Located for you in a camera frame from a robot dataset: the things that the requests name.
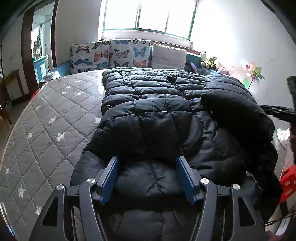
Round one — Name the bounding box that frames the left butterfly pillow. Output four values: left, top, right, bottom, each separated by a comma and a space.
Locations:
70, 40, 110, 74

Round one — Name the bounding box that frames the brown door frame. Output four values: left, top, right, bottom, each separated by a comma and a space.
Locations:
21, 1, 59, 99

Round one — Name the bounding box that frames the brown wooden cabinet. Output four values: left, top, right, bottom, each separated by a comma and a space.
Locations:
1, 69, 27, 125

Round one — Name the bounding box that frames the black puffer down jacket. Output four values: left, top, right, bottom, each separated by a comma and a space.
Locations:
70, 68, 282, 240

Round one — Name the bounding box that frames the white plain pillow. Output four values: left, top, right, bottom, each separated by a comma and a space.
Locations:
151, 44, 187, 70

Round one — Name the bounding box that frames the right butterfly pillow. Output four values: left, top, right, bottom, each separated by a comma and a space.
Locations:
109, 39, 151, 68

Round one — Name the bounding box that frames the butterfly pillow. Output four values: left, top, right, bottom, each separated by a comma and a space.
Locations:
109, 39, 151, 68
70, 40, 110, 74

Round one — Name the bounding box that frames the pink plush toy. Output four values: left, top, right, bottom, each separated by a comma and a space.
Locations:
216, 66, 230, 75

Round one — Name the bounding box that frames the green framed window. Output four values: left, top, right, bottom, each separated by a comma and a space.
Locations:
103, 1, 198, 40

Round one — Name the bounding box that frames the colourful pinwheel toy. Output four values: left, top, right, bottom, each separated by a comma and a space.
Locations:
243, 62, 264, 89

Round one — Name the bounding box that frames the plush toy bear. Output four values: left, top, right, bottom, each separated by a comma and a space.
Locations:
205, 56, 217, 70

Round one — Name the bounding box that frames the person right hand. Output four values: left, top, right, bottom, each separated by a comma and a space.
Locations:
290, 123, 296, 154

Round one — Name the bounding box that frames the grey star quilted mattress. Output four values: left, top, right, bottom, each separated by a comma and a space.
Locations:
1, 70, 105, 240

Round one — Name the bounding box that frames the plush toy panda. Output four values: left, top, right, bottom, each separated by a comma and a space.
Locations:
199, 51, 208, 67

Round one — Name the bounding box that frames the blue bed sheet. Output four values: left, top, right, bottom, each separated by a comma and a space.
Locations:
40, 61, 70, 83

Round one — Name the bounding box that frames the purple folded umbrella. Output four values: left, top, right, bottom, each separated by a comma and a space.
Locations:
189, 62, 198, 74

